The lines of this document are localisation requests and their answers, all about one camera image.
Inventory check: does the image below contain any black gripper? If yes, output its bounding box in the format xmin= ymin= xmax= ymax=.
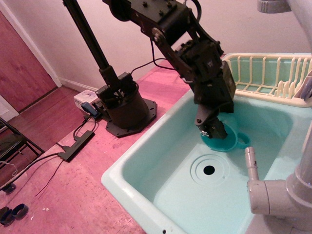
xmin=179 ymin=40 xmax=236 ymax=139

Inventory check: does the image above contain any teal plastic cup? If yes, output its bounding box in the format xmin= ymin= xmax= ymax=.
xmin=201 ymin=113 xmax=251 ymax=152

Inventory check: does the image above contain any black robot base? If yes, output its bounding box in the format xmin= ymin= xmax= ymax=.
xmin=96 ymin=72 xmax=157 ymax=138

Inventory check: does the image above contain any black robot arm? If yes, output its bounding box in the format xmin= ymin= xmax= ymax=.
xmin=64 ymin=0 xmax=236 ymax=139

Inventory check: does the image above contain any turquoise plastic sink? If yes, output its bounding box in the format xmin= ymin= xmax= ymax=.
xmin=101 ymin=91 xmax=312 ymax=234

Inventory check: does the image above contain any cream dish rack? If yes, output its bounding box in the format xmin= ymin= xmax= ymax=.
xmin=223 ymin=53 xmax=312 ymax=107

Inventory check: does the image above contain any grey plastic faucet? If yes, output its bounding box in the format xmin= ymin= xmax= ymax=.
xmin=245 ymin=0 xmax=312 ymax=234

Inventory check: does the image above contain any blue adapter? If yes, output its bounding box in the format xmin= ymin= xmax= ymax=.
xmin=81 ymin=102 xmax=98 ymax=117

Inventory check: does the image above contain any white cardboard box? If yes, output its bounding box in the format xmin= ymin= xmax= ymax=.
xmin=74 ymin=90 xmax=99 ymax=112

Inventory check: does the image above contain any black usb hub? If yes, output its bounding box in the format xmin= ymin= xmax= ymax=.
xmin=58 ymin=130 xmax=95 ymax=163

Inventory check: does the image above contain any red wooden door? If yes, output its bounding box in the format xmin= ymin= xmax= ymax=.
xmin=0 ymin=14 xmax=57 ymax=113

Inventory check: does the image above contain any black metal chair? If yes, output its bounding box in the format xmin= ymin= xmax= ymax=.
xmin=0 ymin=118 xmax=45 ymax=195

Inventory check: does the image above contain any purple utensil handle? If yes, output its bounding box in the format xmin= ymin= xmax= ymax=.
xmin=300 ymin=77 xmax=312 ymax=101

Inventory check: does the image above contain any thin black cable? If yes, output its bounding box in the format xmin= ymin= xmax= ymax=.
xmin=35 ymin=159 xmax=64 ymax=197

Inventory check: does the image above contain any thick black cable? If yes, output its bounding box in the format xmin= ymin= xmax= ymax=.
xmin=0 ymin=152 xmax=60 ymax=191

